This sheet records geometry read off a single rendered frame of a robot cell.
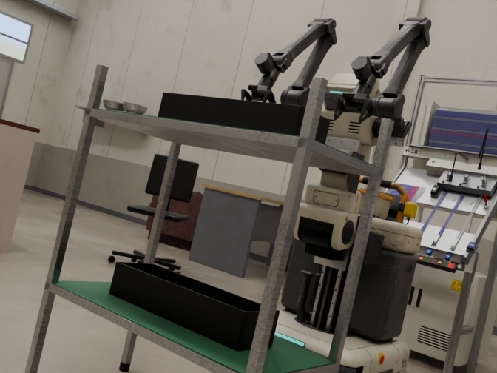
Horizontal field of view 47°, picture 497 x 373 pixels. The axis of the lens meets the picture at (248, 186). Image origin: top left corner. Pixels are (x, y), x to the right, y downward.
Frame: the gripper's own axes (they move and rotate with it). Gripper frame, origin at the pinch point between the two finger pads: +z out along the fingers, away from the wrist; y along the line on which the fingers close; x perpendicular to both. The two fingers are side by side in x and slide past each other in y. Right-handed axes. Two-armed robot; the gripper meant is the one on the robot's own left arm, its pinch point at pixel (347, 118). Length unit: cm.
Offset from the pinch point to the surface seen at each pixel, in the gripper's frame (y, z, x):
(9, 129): -274, 9, 47
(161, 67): -586, -313, 343
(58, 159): -797, -151, 426
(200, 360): 6, 96, -18
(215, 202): -276, -77, 270
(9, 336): -109, 117, 18
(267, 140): 11, 43, -44
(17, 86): -855, -214, 309
